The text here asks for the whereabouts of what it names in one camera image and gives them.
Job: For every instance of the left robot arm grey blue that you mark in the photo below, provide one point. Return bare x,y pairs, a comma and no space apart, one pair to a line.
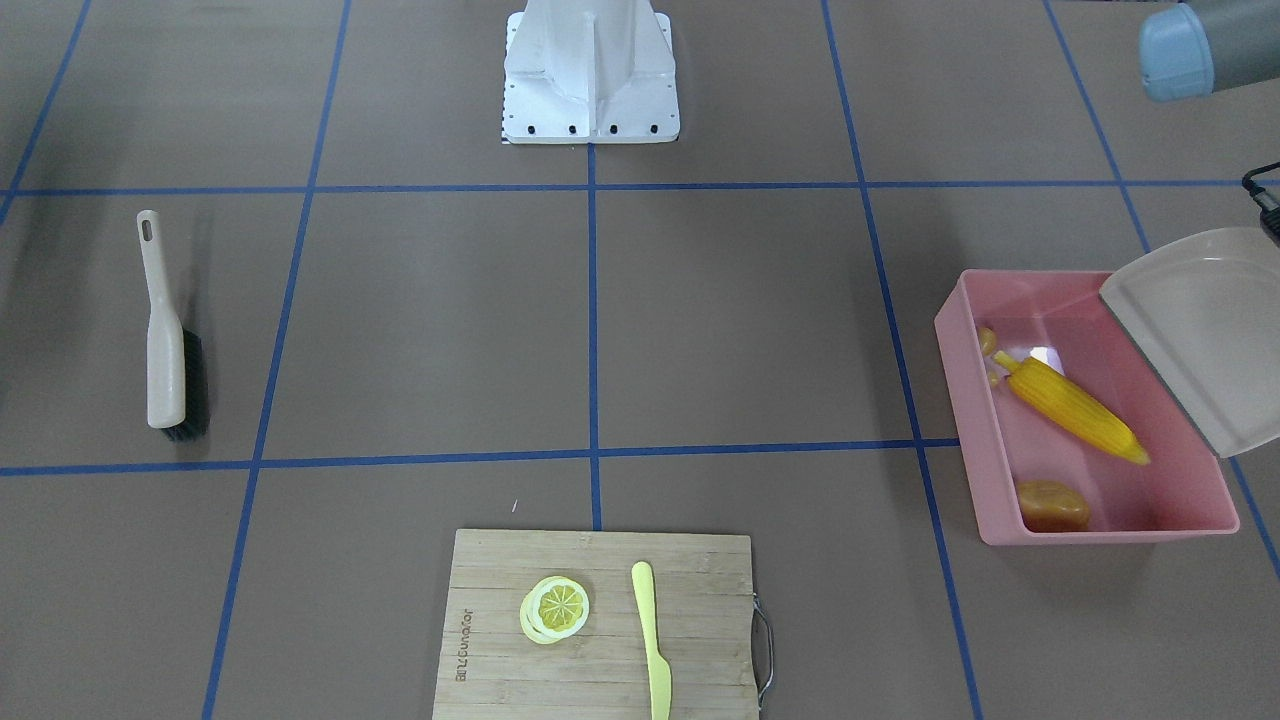
1198,48

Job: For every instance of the brown toy potato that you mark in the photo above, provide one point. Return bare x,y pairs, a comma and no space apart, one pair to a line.
1047,506

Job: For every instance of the pink plastic bin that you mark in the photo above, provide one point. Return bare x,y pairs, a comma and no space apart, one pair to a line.
1068,437

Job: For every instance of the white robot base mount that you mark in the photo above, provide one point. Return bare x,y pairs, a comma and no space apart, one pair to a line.
589,72

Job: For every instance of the tan toy ginger root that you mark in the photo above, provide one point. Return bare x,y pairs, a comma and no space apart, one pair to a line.
988,346

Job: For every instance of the beige dustpan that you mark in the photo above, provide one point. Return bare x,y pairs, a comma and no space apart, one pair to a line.
1204,313

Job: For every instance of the bamboo cutting board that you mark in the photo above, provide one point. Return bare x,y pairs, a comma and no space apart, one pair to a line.
705,611

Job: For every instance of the yellow toy corn cob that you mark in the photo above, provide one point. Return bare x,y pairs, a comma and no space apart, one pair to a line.
1071,408

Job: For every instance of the yellow plastic knife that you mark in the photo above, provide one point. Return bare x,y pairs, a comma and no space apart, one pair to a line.
660,676

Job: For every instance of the yellow lemon slices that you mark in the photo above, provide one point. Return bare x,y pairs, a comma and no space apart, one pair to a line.
554,610

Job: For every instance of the beige brush black bristles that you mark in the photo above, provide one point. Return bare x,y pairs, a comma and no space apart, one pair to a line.
176,391

